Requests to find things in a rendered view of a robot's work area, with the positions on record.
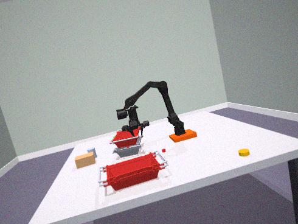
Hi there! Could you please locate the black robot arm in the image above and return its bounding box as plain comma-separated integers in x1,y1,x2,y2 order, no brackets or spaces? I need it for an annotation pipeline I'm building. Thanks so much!
116,81,187,136

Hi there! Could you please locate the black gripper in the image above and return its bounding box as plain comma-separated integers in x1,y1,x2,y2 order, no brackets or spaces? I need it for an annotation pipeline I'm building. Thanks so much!
122,116,150,137

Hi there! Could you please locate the yellow short cylinder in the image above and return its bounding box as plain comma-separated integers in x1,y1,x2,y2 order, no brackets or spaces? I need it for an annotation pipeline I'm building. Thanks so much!
238,149,249,156

